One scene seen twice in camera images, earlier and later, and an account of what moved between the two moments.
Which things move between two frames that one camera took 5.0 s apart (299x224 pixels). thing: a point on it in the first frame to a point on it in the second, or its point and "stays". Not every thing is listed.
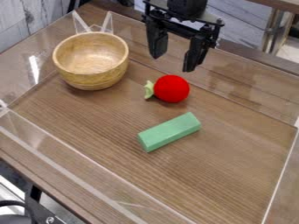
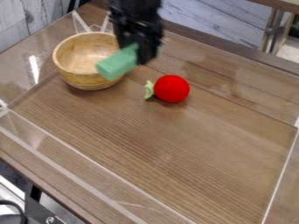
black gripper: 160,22 to 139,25
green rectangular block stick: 168,131 to 117,63
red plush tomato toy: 169,88 stays
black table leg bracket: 40,214 stays
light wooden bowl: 89,59 stays
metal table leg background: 276,30 stays
